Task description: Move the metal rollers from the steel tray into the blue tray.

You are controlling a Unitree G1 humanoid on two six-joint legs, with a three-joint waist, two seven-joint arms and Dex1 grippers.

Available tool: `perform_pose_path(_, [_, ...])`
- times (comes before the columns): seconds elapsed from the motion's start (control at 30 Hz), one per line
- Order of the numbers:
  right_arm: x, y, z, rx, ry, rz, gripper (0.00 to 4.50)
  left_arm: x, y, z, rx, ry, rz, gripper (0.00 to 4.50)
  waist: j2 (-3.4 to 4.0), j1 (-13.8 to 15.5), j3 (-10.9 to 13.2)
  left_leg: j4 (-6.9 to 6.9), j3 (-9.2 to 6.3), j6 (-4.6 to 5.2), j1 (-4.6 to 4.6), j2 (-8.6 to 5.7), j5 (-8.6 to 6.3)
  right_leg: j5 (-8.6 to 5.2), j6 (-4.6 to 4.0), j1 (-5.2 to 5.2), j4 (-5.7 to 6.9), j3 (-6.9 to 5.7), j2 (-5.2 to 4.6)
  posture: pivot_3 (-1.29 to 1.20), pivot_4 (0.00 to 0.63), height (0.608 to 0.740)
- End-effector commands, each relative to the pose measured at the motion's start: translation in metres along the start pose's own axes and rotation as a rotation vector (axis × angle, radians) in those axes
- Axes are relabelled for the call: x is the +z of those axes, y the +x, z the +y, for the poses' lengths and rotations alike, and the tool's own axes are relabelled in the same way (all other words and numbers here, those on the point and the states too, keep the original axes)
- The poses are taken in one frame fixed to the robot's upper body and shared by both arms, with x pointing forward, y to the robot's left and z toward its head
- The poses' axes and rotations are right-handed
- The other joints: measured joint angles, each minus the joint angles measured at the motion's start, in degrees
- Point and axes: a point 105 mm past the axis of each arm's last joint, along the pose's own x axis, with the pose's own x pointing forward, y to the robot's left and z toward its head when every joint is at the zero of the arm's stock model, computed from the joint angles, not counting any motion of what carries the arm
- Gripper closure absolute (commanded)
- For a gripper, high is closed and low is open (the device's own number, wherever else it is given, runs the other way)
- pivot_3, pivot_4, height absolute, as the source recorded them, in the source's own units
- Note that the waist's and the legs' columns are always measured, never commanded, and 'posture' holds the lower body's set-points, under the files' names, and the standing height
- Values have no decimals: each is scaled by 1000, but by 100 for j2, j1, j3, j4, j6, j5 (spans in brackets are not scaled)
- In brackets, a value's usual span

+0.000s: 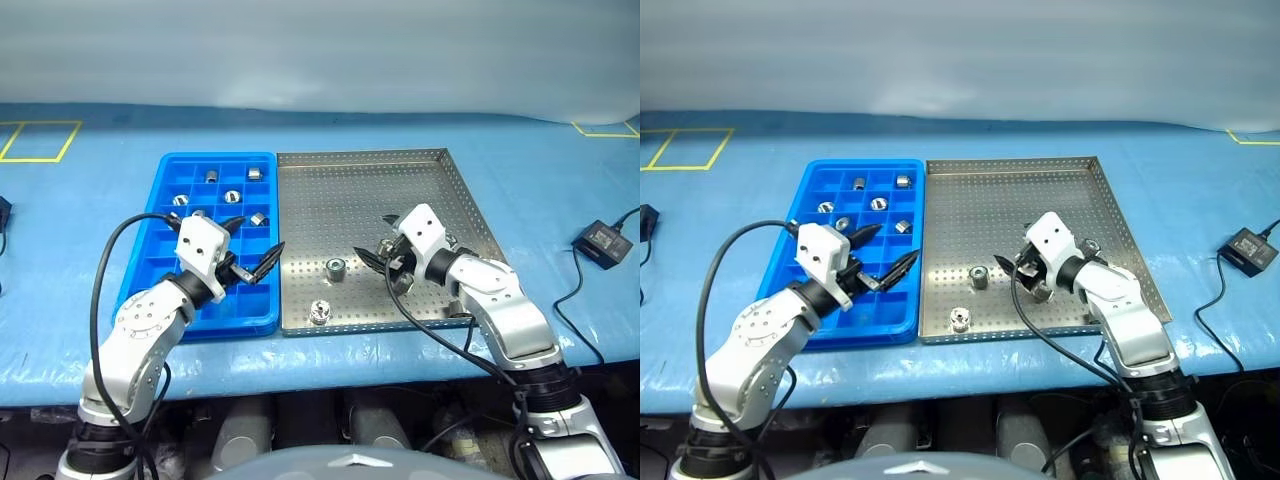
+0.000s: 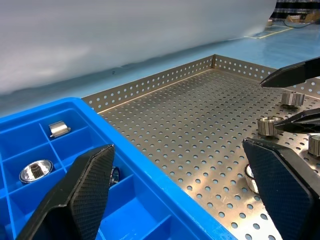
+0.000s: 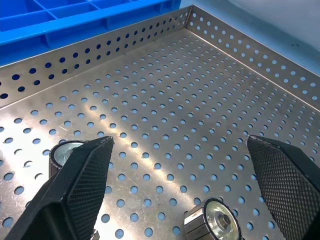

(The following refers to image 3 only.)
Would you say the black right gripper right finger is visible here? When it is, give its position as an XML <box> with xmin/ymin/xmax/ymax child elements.
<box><xmin>245</xmin><ymin>134</ymin><xmax>320</xmax><ymax>240</ymax></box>

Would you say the perforated metal tray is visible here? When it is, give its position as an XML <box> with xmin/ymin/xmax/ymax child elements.
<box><xmin>0</xmin><ymin>4</ymin><xmax>320</xmax><ymax>240</ymax></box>

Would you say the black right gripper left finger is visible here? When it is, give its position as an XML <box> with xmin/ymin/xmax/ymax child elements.
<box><xmin>4</xmin><ymin>135</ymin><xmax>115</xmax><ymax>240</ymax></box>

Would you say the metal nut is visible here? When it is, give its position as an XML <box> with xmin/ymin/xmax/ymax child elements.
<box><xmin>48</xmin><ymin>139</ymin><xmax>87</xmax><ymax>177</ymax></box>

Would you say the blue compartment tray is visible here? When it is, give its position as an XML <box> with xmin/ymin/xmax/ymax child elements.
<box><xmin>0</xmin><ymin>0</ymin><xmax>182</xmax><ymax>68</ymax></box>

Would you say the metal roller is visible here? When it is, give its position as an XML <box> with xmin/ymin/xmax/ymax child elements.
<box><xmin>183</xmin><ymin>198</ymin><xmax>242</xmax><ymax>240</ymax></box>

